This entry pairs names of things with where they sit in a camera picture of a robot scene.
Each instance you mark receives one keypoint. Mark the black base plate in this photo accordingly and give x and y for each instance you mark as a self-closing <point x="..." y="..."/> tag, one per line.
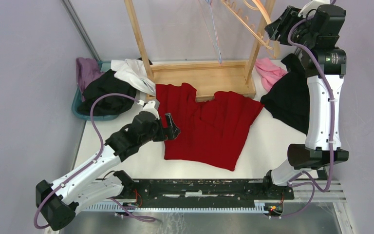
<point x="203" y="193"/>

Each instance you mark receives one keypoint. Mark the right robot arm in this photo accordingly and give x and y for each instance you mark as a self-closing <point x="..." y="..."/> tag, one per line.
<point x="325" y="70"/>

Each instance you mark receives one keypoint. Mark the purple garment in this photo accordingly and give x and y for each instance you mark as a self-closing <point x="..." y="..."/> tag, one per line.
<point x="87" y="70"/>

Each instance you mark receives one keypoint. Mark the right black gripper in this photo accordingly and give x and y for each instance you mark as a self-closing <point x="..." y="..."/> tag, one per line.
<point x="275" y="29"/>

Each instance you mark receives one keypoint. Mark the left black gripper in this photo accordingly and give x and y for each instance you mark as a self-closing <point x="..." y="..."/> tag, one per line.
<point x="170" y="132"/>

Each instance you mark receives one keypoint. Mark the teal laundry basket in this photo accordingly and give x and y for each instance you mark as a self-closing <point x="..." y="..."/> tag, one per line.
<point x="104" y="66"/>

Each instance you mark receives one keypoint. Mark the wooden clothes rack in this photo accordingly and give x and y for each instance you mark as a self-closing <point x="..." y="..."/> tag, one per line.
<point x="205" y="76"/>

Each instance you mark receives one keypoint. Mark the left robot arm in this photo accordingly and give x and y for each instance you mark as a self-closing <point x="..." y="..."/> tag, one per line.
<point x="58" y="202"/>

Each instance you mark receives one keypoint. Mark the black garment on right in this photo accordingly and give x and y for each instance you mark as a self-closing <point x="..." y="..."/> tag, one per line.
<point x="288" y="99"/>

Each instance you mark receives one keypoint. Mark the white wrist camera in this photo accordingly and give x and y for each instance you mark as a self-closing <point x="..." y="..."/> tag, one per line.
<point x="313" y="4"/>
<point x="150" y="106"/>

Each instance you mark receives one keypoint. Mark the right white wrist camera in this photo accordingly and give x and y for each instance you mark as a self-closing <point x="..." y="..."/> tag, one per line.
<point x="313" y="4"/>

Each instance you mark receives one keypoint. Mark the red skirt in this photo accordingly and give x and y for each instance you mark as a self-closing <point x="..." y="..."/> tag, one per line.
<point x="212" y="132"/>

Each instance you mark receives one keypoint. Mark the black garment in basket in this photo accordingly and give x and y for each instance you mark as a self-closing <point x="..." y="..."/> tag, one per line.
<point x="107" y="95"/>

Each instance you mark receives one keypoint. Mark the pink garment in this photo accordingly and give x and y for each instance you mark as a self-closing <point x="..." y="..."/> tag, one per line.
<point x="269" y="72"/>

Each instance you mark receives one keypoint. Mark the wooden hanger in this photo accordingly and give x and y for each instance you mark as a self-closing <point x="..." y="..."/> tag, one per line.
<point x="264" y="8"/>

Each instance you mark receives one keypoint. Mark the aluminium frame rail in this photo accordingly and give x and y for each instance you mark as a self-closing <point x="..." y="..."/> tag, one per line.
<point x="305" y="191"/>

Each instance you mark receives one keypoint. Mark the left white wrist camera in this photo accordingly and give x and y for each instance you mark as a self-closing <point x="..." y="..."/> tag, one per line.
<point x="150" y="106"/>

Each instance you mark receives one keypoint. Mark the white garment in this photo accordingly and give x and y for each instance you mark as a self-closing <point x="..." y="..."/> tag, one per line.
<point x="132" y="71"/>

